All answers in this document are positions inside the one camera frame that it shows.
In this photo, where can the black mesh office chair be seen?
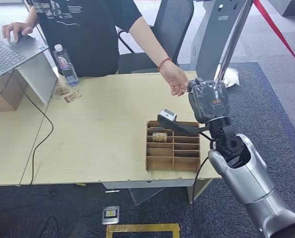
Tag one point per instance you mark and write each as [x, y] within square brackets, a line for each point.
[172, 26]

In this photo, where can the person's left hand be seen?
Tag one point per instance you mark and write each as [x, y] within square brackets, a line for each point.
[175, 80]

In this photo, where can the person's right hand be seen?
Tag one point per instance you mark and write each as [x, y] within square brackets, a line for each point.
[15, 29]

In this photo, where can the table leg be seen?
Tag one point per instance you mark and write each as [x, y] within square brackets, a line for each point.
[197, 190]

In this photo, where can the person's right forearm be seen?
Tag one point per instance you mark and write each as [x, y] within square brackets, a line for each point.
[30, 18]

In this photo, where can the grey kiosk stand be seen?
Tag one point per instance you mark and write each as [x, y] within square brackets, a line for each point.
[212, 36]

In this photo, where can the clear water bottle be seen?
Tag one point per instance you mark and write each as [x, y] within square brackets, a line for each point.
[67, 67]

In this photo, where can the black camera bracket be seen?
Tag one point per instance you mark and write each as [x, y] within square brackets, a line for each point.
[182, 127]

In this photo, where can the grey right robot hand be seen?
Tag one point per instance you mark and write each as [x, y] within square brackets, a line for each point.
[208, 101]

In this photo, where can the white plastic bag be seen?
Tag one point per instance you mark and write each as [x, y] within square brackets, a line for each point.
[230, 77]

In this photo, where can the white laptop stand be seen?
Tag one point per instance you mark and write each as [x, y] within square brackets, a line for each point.
[42, 78]

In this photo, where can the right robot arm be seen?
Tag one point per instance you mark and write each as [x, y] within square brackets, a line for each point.
[251, 184]

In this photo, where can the yellow floor tape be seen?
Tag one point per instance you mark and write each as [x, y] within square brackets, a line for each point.
[142, 227]

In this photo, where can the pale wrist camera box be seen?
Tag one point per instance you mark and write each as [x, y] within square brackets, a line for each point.
[168, 114]

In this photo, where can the red barrier ribbon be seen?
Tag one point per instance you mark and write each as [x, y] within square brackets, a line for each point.
[276, 31]

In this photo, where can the cardboard box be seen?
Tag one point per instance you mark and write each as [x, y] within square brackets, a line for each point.
[3, 92]

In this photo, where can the wooden card organizer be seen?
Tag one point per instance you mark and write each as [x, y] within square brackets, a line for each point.
[160, 163]

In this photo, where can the person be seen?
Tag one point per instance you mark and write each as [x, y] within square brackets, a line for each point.
[83, 36]

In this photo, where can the grey laptop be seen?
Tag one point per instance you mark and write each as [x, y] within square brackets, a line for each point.
[11, 54]

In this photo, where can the metal floor socket plate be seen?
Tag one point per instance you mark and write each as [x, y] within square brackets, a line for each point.
[111, 215]

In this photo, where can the white floor sticker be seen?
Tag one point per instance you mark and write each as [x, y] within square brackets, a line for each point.
[111, 191]

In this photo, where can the person's left forearm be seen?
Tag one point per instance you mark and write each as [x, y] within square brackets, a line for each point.
[147, 39]

